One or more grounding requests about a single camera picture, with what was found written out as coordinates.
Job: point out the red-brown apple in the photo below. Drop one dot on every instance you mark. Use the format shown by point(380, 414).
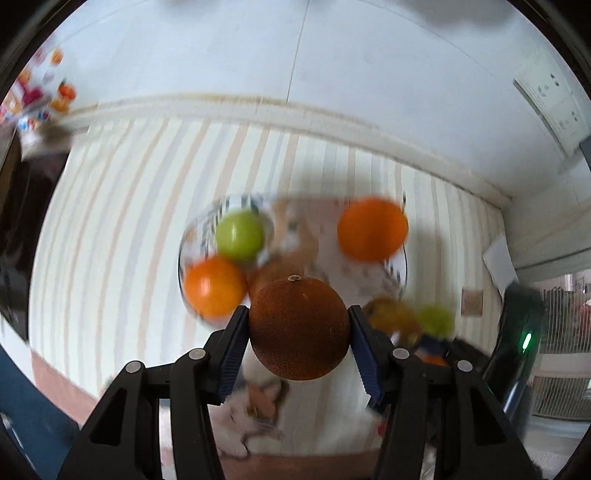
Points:
point(273, 270)
point(394, 318)

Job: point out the floral oval plate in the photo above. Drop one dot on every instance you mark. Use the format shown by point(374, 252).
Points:
point(303, 229)

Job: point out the small orange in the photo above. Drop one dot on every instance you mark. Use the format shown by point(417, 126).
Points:
point(432, 359)

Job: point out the medium orange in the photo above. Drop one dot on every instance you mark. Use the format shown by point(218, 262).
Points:
point(214, 287)

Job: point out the white wall socket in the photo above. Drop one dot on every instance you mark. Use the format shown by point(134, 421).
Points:
point(545, 86)

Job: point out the white folded paper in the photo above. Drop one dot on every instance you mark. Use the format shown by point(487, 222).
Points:
point(499, 264)

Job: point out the brown round fruit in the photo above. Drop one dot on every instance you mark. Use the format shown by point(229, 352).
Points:
point(299, 328)

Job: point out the striped cat table mat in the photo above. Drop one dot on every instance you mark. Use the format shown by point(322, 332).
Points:
point(104, 287)

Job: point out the green apple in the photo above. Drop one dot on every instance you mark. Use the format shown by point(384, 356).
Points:
point(437, 321)
point(240, 236)

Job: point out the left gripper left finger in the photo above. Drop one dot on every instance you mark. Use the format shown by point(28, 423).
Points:
point(120, 439)

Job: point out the colourful fruit sticker box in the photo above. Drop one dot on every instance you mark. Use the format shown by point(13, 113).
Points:
point(40, 93)

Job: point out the brown mat label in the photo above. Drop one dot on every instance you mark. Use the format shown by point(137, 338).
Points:
point(472, 302)

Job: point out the large orange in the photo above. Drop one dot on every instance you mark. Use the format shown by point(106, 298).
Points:
point(372, 229)

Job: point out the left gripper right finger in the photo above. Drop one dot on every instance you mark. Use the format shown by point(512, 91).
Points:
point(475, 439)

